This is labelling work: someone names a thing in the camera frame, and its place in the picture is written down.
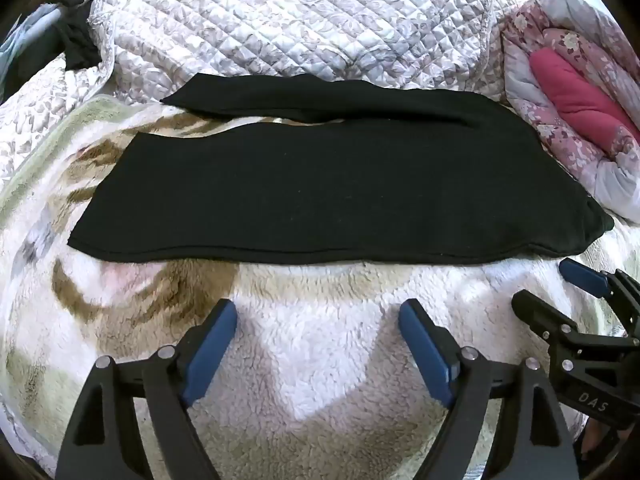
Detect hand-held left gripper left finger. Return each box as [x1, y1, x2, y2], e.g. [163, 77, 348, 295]
[55, 299, 239, 480]

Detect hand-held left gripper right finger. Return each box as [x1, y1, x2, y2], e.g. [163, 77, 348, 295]
[398, 298, 582, 480]

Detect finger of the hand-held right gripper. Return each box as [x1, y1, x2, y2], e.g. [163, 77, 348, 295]
[558, 258, 640, 333]
[511, 289, 581, 348]

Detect black pants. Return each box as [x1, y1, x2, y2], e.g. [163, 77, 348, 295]
[66, 72, 616, 266]

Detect floral fleece blanket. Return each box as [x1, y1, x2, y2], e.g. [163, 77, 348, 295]
[0, 96, 640, 476]

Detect pink floral comforter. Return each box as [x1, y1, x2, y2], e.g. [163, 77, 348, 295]
[501, 0, 640, 226]

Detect quilted beige bedspread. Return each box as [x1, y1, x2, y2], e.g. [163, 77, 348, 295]
[0, 0, 521, 211]

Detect pile of dark clothes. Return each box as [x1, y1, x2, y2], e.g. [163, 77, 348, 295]
[0, 0, 111, 101]

